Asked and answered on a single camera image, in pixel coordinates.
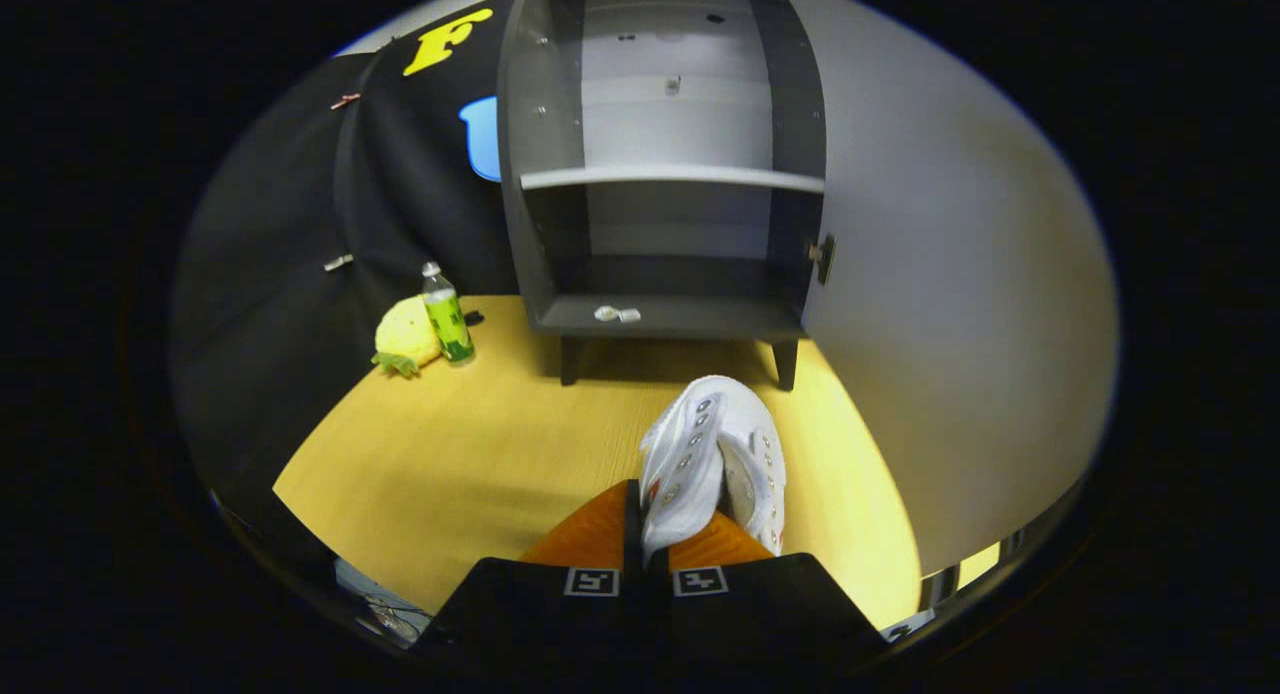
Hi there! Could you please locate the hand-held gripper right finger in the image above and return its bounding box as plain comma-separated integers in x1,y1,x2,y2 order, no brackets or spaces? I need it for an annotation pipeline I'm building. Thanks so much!
648,512,891,675

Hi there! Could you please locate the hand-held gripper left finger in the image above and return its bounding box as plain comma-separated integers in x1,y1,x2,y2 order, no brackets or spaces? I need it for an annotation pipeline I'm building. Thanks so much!
410,479,649,675

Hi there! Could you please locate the white shoe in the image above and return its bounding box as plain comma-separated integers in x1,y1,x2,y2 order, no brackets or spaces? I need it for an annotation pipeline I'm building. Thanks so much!
640,376,729,565
715,379,788,557

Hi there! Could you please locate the dark grey shoe cabinet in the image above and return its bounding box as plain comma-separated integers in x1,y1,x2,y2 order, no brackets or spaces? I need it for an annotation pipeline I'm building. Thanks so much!
497,0,829,390

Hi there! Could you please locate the beige shoe cabinet door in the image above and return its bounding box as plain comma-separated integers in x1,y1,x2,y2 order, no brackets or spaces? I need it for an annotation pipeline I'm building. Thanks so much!
775,0,1121,580

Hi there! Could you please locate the green label drink bottle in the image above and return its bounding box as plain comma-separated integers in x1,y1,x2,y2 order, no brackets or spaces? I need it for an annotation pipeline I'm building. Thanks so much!
420,262,477,365

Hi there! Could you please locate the yellow plush toy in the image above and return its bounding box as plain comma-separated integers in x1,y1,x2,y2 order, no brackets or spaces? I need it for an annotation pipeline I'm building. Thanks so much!
372,294,443,378

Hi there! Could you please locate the black backdrop cloth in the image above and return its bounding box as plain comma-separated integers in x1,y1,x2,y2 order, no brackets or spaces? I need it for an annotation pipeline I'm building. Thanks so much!
170,0,531,575

